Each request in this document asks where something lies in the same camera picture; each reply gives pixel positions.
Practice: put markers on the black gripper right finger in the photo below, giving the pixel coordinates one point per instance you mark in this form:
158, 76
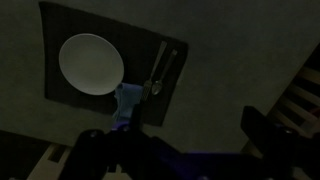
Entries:
280, 146

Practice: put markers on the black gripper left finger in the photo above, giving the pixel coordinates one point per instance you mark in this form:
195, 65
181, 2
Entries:
100, 153

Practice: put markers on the blue towel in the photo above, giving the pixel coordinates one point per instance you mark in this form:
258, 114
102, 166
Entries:
128, 96

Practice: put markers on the white round plate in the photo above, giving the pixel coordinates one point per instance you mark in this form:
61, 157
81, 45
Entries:
91, 64

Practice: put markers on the wooden slat-back chair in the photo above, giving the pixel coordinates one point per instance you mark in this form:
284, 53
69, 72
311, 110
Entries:
300, 96
43, 160

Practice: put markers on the silver spoon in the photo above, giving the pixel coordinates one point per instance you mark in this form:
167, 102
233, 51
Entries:
157, 87

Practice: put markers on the silver fork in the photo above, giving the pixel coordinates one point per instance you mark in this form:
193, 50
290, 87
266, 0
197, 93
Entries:
156, 66

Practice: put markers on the black placemat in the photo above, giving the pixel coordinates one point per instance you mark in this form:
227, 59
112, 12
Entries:
140, 50

